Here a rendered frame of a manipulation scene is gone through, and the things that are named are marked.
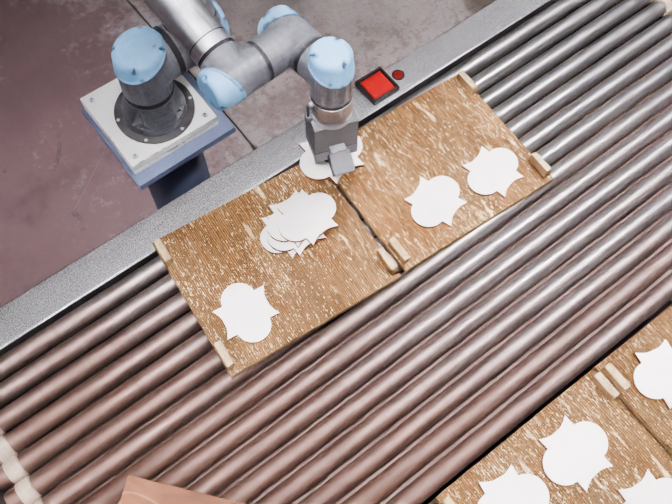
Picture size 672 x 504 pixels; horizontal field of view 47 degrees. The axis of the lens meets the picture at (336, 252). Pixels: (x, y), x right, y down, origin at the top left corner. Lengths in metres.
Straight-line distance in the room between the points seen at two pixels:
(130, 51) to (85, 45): 1.58
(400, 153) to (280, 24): 0.54
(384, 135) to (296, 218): 0.31
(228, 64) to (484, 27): 0.91
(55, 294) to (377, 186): 0.73
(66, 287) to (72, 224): 1.16
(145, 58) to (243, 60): 0.45
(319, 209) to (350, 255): 0.12
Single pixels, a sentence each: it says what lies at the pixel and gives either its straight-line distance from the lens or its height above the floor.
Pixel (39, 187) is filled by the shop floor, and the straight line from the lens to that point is 3.00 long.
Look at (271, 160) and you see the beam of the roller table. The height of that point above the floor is 0.92.
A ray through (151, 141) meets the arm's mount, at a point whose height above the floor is 0.91.
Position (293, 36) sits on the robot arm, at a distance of 1.35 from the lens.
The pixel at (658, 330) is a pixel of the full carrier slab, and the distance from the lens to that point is 1.73.
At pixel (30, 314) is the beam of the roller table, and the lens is 1.74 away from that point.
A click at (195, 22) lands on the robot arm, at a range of 1.34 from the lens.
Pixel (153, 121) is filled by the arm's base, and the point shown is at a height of 0.95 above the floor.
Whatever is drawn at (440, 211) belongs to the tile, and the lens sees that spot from 1.71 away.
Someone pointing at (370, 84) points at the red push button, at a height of 0.93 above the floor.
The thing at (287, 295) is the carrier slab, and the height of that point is 0.94.
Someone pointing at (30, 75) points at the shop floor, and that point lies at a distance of 3.30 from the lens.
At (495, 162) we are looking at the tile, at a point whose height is 0.94.
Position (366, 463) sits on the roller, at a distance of 1.54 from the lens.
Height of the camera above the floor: 2.44
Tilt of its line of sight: 65 degrees down
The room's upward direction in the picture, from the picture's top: 1 degrees clockwise
